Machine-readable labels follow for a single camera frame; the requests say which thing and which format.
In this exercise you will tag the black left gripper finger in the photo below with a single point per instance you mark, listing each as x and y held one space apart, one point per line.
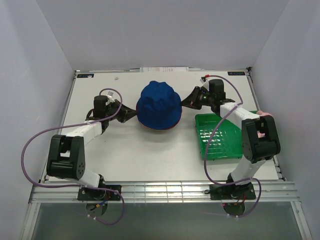
124 108
125 116

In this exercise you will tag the green plastic tray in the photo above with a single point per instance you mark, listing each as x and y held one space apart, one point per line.
226 142

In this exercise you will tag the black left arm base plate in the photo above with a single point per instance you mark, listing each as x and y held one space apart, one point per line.
100 192

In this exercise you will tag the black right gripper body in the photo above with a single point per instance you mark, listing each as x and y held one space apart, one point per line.
206 98

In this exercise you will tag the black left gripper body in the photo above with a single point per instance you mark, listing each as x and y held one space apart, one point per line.
112 112

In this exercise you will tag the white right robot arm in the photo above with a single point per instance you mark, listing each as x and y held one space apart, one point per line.
256 151

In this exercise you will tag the aluminium front rail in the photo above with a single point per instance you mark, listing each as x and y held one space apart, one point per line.
162 192

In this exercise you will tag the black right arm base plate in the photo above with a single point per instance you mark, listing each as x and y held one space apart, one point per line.
231 192

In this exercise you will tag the pink bucket hat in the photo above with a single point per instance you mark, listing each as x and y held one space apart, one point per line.
262 113

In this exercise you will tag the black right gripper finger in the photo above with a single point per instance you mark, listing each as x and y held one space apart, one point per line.
192 97
191 104

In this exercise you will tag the blue bucket hat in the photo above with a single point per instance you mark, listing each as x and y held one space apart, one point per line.
159 106

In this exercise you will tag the yellow bucket hat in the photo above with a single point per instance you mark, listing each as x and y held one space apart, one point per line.
158 130

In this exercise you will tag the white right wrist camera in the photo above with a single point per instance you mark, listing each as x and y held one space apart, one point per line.
205 82

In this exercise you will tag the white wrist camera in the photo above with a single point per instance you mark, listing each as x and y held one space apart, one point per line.
111 96
205 82

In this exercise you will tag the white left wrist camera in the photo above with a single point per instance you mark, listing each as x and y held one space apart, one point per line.
111 96

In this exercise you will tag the dark red bucket hat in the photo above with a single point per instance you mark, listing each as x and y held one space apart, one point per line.
159 120

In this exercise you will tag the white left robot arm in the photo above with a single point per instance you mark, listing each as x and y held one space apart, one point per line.
66 157

